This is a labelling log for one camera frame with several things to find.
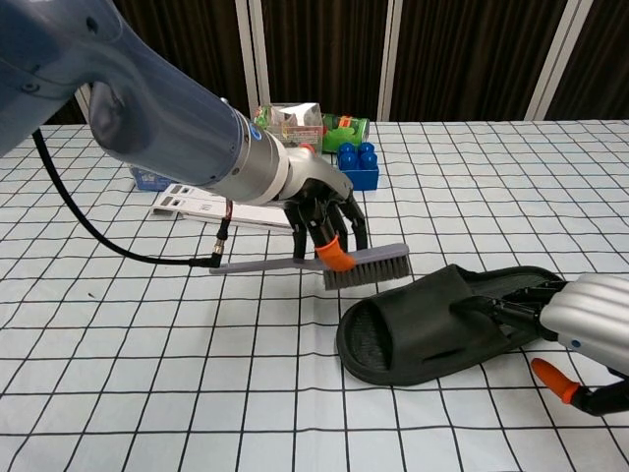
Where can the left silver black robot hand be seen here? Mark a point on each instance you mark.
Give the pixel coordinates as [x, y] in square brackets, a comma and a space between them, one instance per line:
[319, 182]

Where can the grey oblong object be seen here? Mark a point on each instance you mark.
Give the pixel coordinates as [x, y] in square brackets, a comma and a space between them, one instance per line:
[373, 273]

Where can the white checked tablecloth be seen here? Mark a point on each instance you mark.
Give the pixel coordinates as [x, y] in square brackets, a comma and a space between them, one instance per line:
[147, 369]

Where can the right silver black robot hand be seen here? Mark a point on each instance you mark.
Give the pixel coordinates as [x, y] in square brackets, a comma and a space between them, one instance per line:
[589, 314]

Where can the black slipper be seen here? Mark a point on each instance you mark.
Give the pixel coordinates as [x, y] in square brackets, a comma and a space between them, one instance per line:
[417, 319]

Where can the white flat long strip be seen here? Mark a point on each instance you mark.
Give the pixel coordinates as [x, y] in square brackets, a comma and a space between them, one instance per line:
[255, 216]
[189, 192]

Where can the blue building block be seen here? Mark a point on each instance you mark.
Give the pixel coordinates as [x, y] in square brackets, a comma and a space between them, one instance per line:
[363, 174]

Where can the green Pringles can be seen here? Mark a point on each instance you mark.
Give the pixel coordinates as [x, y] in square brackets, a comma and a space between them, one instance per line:
[349, 130]

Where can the black folding screen white frame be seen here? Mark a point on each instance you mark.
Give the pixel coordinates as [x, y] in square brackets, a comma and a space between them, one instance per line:
[467, 59]

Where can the clear box with red pieces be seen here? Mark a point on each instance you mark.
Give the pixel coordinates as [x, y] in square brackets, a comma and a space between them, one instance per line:
[295, 123]

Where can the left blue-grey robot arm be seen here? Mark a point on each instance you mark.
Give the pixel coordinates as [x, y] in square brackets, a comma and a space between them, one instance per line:
[147, 108]

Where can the orange cracker box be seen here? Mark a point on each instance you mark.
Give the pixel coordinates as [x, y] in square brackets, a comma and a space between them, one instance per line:
[147, 179]

